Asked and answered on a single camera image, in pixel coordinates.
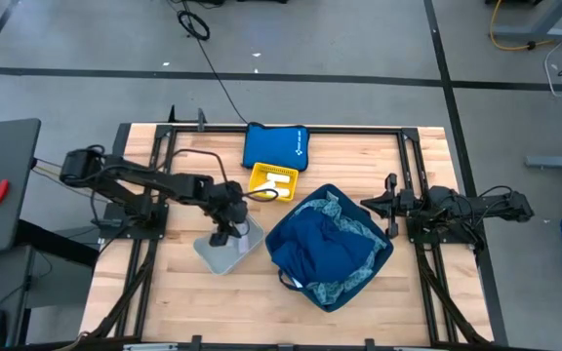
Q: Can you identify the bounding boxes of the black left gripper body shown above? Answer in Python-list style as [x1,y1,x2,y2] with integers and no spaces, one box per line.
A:
[202,180,251,248]

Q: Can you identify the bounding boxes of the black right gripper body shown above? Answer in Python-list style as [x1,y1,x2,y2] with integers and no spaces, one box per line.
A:
[385,174,417,239]

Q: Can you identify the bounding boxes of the light blue patterned gown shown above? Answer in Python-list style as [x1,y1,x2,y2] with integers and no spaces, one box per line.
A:
[293,190,390,307]

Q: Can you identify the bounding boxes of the yellow perforated plastic basket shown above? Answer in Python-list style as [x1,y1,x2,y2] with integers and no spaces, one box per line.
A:
[247,162,301,202]

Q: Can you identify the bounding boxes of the grey plastic bin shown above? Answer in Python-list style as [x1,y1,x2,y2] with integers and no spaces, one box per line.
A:
[192,214,266,277]

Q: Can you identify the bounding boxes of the navy fabric storage bin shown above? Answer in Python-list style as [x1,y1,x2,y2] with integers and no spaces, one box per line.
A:
[263,182,395,314]

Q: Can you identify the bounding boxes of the dark blue scrub cloth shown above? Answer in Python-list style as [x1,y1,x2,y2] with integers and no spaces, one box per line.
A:
[271,209,378,287]

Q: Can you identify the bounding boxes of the blue zip pouch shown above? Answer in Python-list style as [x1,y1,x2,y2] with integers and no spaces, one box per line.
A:
[241,121,310,172]

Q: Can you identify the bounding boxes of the grey metal foot bar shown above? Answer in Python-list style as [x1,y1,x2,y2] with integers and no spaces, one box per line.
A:
[524,155,562,172]

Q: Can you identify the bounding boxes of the black desk leg brace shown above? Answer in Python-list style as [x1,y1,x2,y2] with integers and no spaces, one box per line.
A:
[15,218,100,269]

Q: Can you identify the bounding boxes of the desk with grey metal legs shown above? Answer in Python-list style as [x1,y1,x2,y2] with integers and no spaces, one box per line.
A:
[485,0,562,43]

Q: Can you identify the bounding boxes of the dark grey side desk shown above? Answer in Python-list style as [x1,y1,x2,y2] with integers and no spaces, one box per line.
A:
[0,118,42,259]

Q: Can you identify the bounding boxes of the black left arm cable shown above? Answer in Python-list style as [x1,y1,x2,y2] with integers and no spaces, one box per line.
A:
[166,147,281,204]

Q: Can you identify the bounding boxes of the black table rail frame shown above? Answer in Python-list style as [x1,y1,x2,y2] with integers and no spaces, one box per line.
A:
[112,121,495,350]

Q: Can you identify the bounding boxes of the black braided cable sleeve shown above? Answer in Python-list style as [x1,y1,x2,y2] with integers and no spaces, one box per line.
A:
[56,238,159,351]
[417,243,487,345]

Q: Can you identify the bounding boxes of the black coiled floor cable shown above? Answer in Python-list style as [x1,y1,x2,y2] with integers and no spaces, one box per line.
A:
[166,0,249,126]

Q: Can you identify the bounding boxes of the yellow floor cable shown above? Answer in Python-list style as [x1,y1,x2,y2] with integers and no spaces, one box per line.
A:
[488,0,562,53]

